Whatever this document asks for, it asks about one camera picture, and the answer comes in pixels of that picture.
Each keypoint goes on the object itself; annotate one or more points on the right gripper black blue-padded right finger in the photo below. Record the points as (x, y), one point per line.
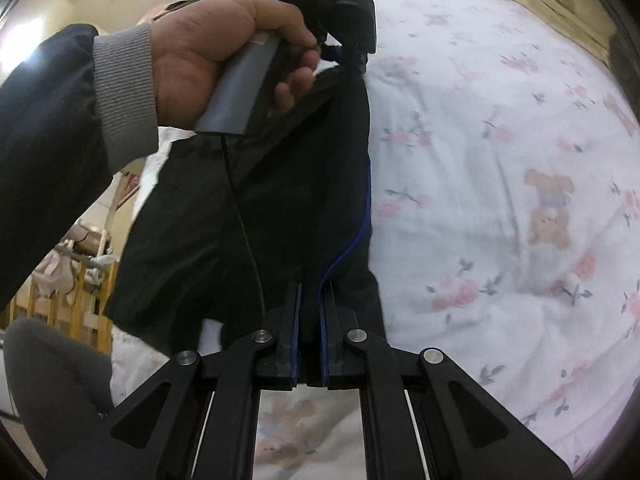
(330, 360)

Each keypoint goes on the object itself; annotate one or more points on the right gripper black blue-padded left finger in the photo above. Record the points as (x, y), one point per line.
(286, 359)

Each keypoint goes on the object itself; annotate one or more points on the black pants blue stripe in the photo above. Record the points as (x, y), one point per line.
(228, 227)

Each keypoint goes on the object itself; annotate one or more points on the person's left hand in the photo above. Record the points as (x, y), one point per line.
(190, 45)

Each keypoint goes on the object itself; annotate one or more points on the white floral bed sheet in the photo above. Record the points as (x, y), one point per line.
(505, 171)

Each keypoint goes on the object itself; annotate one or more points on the person's grey trouser leg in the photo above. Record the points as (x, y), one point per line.
(60, 386)

